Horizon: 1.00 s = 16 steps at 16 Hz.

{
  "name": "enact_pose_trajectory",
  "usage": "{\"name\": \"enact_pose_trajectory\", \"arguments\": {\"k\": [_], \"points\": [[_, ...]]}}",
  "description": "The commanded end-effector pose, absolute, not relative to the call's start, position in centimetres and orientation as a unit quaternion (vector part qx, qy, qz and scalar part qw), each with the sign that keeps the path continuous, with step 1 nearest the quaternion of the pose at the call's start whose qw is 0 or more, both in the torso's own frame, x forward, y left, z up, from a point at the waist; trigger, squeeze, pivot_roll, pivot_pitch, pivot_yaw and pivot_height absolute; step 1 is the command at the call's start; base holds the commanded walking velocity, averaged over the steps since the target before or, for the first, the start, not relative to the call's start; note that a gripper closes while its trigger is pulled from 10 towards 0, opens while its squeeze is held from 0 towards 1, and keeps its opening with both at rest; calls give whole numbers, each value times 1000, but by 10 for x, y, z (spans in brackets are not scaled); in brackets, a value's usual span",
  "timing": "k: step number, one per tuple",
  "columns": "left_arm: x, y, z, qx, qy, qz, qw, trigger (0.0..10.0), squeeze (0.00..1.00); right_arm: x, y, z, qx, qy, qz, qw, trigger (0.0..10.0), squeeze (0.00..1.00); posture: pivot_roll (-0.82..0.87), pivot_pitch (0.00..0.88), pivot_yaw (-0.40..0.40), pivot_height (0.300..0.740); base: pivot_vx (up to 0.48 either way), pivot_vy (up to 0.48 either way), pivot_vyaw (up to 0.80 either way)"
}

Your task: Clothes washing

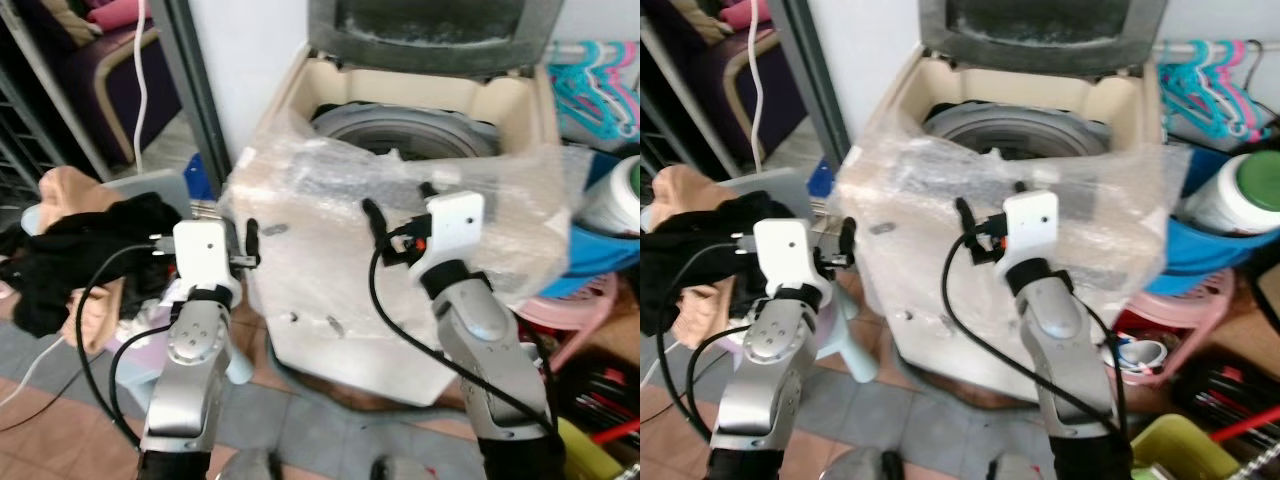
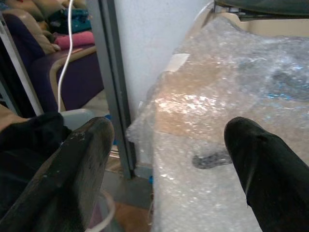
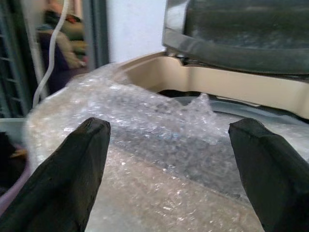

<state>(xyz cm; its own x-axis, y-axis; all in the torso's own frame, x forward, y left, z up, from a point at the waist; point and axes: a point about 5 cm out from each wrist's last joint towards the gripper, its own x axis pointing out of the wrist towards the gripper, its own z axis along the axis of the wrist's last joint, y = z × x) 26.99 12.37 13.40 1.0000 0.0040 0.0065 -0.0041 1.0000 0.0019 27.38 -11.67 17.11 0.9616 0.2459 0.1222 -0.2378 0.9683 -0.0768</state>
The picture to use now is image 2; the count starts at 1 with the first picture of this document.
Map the purple armchair with wooden trim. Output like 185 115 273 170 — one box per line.
1 11 105 112

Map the pink folded cloth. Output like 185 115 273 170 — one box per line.
54 31 95 50

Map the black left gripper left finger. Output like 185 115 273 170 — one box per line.
0 116 115 232

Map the dark washing machine lid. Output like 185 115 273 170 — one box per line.
213 0 309 20

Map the teal patterned cloth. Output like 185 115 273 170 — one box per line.
48 9 92 36

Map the black clothing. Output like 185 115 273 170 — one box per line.
0 112 72 216

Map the clear bubble wrap sheet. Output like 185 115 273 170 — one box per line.
126 18 309 232

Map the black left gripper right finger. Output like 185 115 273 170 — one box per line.
224 116 309 232

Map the beige cushion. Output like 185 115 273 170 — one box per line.
4 0 64 54

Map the grey metal door frame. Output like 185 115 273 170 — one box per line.
85 0 136 180

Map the white cable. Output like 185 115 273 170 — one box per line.
57 0 74 113

